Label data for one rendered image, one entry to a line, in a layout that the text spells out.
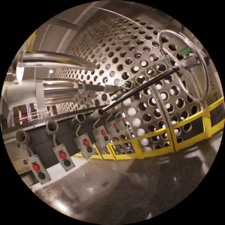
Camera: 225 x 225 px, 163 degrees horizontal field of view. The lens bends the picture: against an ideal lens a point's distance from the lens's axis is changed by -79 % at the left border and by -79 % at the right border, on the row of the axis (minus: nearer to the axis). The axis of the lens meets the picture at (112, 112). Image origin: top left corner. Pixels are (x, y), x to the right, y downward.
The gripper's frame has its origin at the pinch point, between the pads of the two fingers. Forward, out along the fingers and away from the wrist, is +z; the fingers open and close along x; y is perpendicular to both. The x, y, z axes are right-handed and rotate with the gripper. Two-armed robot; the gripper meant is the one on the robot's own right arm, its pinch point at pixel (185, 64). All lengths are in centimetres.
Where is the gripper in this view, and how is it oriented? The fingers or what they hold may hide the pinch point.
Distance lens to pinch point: 46.6
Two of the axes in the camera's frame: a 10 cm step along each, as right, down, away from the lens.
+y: 6.8, 5.7, 4.6
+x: 1.6, -7.3, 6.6
